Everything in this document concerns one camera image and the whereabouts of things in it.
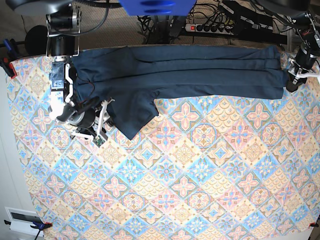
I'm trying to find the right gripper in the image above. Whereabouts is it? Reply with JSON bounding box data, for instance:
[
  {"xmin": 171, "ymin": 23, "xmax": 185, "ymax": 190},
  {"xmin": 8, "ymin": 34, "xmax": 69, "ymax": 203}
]
[{"xmin": 56, "ymin": 97, "xmax": 115, "ymax": 140}]

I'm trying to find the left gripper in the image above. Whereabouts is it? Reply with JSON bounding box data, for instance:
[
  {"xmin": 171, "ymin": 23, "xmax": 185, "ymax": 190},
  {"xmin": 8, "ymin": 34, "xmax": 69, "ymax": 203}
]
[{"xmin": 285, "ymin": 43, "xmax": 320, "ymax": 93}]

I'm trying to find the dark navy t-shirt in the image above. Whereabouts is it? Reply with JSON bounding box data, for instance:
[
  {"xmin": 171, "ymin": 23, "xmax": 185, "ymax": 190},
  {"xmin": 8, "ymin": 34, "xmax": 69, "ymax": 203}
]
[{"xmin": 72, "ymin": 45, "xmax": 289, "ymax": 139}]

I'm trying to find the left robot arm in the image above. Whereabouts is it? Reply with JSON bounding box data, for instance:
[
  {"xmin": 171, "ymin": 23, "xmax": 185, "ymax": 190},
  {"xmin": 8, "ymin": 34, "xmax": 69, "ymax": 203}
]
[{"xmin": 250, "ymin": 0, "xmax": 320, "ymax": 93}]

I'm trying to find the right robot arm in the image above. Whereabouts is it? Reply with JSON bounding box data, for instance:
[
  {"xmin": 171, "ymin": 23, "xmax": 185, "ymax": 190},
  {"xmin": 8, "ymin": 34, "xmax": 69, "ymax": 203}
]
[{"xmin": 46, "ymin": 3, "xmax": 113, "ymax": 147}]

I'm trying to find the patterned colourful tablecloth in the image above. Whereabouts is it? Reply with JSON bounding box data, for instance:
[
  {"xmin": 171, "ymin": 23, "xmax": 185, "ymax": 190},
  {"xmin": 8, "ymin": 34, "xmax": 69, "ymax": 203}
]
[{"xmin": 5, "ymin": 56, "xmax": 320, "ymax": 240}]

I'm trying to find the black round stool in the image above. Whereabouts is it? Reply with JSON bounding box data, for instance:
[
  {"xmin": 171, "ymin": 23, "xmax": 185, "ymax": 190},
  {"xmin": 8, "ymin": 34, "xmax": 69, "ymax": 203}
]
[{"xmin": 24, "ymin": 25, "xmax": 48, "ymax": 56}]

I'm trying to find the white power strip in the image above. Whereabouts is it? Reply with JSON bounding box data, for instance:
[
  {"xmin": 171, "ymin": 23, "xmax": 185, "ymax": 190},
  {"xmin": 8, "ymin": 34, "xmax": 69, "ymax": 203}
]
[{"xmin": 184, "ymin": 23, "xmax": 233, "ymax": 35}]

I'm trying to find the blue orange clamp top-left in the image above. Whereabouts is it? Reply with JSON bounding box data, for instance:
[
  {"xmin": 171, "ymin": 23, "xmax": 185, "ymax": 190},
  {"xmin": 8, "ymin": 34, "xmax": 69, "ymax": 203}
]
[{"xmin": 0, "ymin": 38, "xmax": 18, "ymax": 79}]

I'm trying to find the blue orange clamp bottom-left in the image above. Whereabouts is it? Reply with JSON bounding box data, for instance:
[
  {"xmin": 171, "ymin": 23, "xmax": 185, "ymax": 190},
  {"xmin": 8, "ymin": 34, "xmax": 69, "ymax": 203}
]
[{"xmin": 4, "ymin": 220, "xmax": 53, "ymax": 240}]

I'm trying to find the orange clamp bottom-right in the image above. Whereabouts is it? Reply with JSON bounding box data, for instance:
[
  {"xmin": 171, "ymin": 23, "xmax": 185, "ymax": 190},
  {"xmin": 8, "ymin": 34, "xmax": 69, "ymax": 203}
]
[{"xmin": 309, "ymin": 222, "xmax": 319, "ymax": 228}]

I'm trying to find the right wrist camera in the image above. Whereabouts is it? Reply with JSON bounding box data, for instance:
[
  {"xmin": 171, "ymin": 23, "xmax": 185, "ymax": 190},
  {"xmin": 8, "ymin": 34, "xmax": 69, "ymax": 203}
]
[{"xmin": 93, "ymin": 135, "xmax": 106, "ymax": 148}]

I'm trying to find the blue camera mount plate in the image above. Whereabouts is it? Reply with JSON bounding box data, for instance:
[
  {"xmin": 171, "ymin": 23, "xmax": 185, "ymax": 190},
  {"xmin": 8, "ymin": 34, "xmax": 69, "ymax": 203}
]
[{"xmin": 119, "ymin": 0, "xmax": 196, "ymax": 16}]

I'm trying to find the white wall vent panel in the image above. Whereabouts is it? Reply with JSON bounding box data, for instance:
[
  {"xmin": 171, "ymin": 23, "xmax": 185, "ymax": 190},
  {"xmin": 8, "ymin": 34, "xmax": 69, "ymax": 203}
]
[{"xmin": 5, "ymin": 207, "xmax": 42, "ymax": 237}]

